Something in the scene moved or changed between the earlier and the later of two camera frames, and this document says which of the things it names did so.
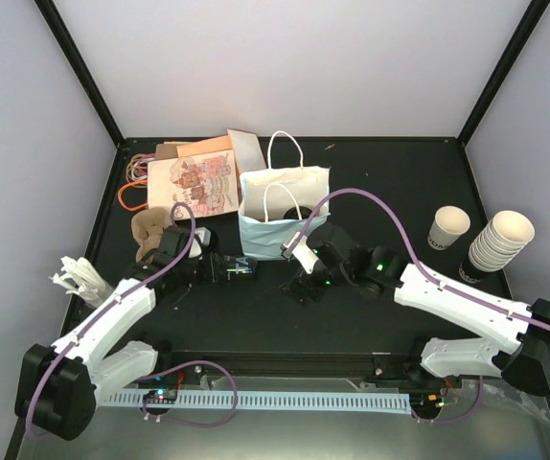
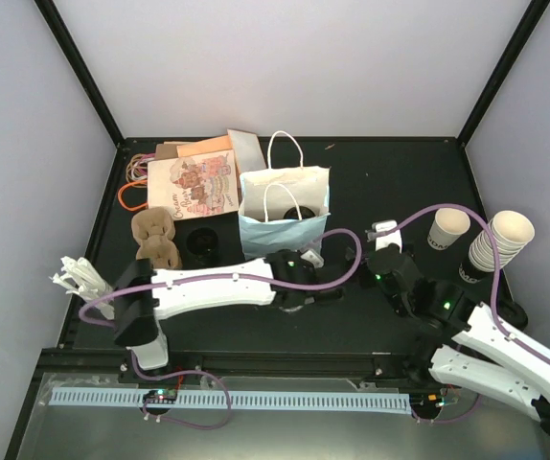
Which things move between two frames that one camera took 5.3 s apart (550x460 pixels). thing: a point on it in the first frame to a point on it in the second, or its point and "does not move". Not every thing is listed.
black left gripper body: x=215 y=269 to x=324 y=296
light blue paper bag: x=274 y=202 does not move
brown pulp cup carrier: x=148 y=225 does not move
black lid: x=292 y=214 does not move
